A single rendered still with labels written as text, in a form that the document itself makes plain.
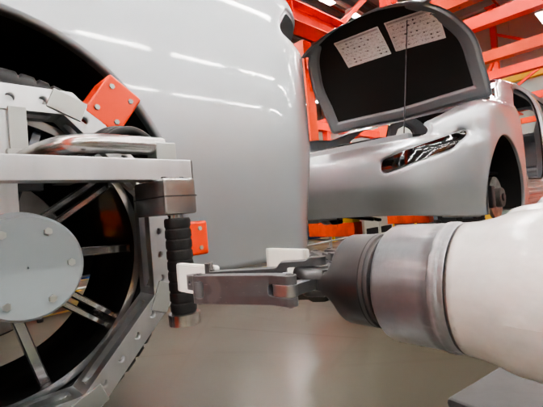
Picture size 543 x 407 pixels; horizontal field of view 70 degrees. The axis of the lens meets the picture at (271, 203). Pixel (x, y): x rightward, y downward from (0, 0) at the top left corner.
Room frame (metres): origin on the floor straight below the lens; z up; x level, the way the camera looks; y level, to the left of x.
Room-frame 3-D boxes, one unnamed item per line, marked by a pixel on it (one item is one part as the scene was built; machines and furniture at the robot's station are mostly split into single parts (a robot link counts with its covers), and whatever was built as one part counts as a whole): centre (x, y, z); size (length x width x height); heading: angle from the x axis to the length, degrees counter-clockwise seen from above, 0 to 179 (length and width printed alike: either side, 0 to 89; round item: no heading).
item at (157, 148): (0.57, 0.26, 1.03); 0.19 x 0.18 x 0.11; 44
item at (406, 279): (0.29, -0.11, 0.83); 0.09 x 0.06 x 0.09; 134
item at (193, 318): (0.54, 0.13, 0.83); 0.04 x 0.04 x 0.16
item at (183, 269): (0.40, 0.08, 0.83); 0.07 x 0.01 x 0.03; 44
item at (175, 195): (0.56, 0.15, 0.93); 0.09 x 0.05 x 0.05; 44
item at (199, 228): (0.82, 0.20, 0.85); 0.09 x 0.08 x 0.07; 134
